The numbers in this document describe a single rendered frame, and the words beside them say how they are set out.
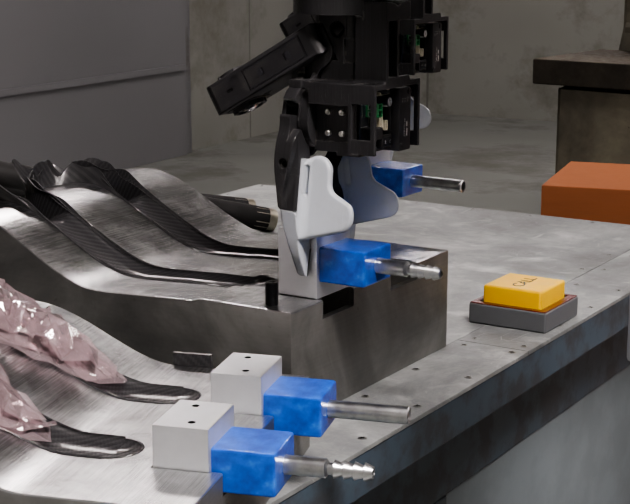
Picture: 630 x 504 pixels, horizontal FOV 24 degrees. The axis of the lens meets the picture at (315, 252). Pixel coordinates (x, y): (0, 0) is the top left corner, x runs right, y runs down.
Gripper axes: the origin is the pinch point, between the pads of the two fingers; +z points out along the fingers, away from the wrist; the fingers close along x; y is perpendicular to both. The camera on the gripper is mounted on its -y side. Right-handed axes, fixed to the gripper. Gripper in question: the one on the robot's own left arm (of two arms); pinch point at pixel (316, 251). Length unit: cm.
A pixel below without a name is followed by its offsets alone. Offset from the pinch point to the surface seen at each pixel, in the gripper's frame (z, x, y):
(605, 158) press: 44, 329, -100
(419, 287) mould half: 5.5, 13.6, 2.1
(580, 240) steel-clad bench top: 12, 69, -5
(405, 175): -1.6, 27.6, -7.1
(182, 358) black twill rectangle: 6.1, -12.8, -3.7
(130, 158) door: 87, 469, -403
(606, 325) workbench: 14.4, 41.3, 9.0
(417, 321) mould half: 8.5, 13.3, 2.1
